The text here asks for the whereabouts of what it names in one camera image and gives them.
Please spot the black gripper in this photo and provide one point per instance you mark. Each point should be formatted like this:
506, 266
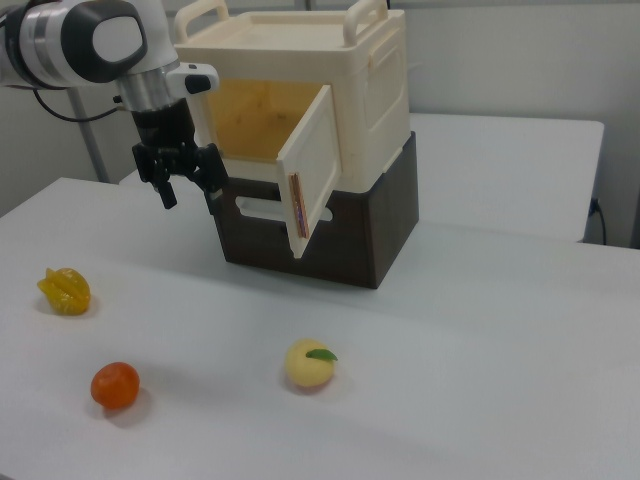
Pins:
162, 125

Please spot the cream cabinet door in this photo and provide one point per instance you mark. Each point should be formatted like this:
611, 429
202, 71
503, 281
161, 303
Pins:
315, 165

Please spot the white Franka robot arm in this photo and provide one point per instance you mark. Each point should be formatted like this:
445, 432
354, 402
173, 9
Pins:
55, 40

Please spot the grey metal pole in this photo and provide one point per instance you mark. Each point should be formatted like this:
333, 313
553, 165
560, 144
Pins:
92, 145

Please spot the yellow toy starfruit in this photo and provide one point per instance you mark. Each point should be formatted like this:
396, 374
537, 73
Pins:
64, 292

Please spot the cream plastic tray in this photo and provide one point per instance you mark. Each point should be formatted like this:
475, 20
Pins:
370, 90

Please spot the dark brown storage box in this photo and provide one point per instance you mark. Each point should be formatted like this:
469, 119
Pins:
380, 225

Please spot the orange toy tangerine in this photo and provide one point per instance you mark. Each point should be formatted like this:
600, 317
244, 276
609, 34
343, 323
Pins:
115, 386

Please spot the pale yellow toy fruit with leaf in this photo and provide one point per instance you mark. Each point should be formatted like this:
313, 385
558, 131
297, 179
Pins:
307, 367

